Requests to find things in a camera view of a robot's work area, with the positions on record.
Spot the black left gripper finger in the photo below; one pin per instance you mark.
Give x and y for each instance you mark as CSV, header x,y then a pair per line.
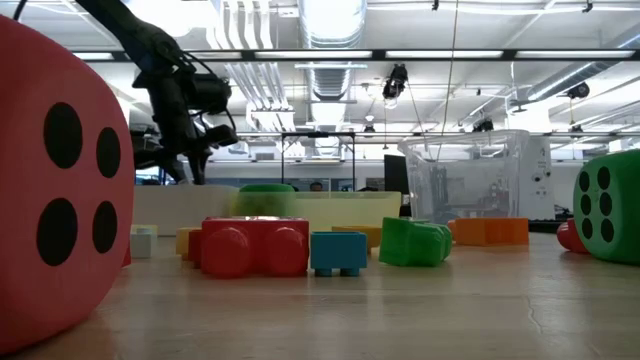
x,y
201,167
177,170

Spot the yellow toy block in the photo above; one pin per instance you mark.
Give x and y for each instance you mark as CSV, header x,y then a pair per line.
x,y
155,231
181,242

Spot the small red toy block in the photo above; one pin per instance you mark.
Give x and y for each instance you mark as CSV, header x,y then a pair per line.
x,y
194,247

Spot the whitish toy block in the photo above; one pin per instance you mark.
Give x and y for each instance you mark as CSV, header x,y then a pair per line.
x,y
141,245

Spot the red two-stud brick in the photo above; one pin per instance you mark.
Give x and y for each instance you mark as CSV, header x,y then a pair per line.
x,y
127,257
255,235
570,237

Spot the red foam die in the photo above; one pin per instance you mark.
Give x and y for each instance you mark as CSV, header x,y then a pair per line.
x,y
25,185

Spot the green two-stud brick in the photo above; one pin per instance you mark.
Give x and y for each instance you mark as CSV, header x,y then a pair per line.
x,y
410,242

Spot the clear plastic bin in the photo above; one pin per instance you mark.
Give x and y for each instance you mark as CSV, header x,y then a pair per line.
x,y
465,180

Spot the orange wedge block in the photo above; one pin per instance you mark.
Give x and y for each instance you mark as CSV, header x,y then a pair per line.
x,y
490,231

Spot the green foam die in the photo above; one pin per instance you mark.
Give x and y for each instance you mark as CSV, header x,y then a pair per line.
x,y
265,189
627,210

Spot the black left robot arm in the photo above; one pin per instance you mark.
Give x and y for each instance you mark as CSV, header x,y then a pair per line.
x,y
135,35

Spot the person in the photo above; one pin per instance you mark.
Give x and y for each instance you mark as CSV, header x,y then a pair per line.
x,y
316,186

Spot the yellow translucent bin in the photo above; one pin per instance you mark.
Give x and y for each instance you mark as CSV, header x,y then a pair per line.
x,y
350,207

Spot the blue toy block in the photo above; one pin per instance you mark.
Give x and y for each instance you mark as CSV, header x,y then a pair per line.
x,y
338,250

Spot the orange studded brick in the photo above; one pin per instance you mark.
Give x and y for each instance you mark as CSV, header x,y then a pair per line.
x,y
372,235

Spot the black monitor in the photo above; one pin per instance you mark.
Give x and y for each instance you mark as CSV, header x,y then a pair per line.
x,y
396,175

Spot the black ceiling spotlight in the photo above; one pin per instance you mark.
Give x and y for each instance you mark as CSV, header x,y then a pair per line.
x,y
482,125
578,90

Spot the white tall machine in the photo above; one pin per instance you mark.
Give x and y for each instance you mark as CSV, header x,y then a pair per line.
x,y
540,170

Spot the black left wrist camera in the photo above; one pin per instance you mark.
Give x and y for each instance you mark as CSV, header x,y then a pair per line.
x,y
212,94

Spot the black background frame stand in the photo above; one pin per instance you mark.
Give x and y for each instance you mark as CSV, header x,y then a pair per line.
x,y
318,134

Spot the silver ceiling air duct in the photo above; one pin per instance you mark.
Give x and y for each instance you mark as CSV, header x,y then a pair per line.
x,y
332,25

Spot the black hanging camera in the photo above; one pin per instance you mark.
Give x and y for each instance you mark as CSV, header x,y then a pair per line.
x,y
395,82

